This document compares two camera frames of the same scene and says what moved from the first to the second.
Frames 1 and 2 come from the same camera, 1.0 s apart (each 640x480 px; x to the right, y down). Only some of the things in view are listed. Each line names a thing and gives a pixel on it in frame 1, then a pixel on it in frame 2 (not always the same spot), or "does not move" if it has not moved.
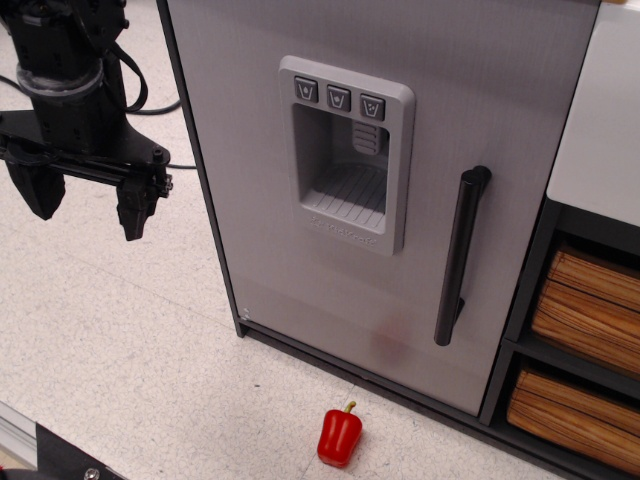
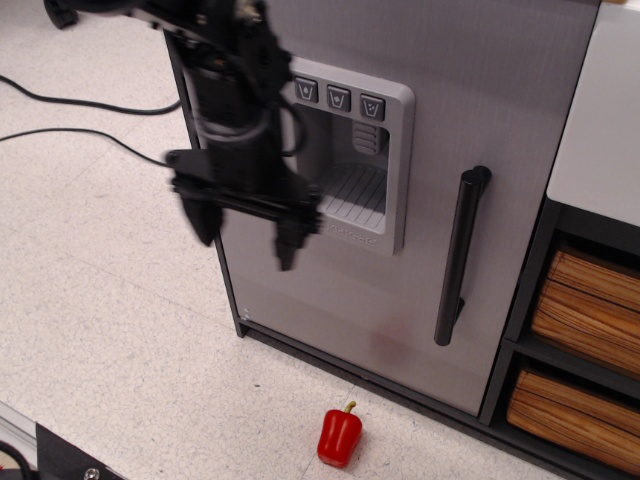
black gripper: [87, 134] -> [246, 173]
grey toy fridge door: [374, 311] does not move
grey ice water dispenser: [351, 139] does not move
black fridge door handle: [466, 210] does not move
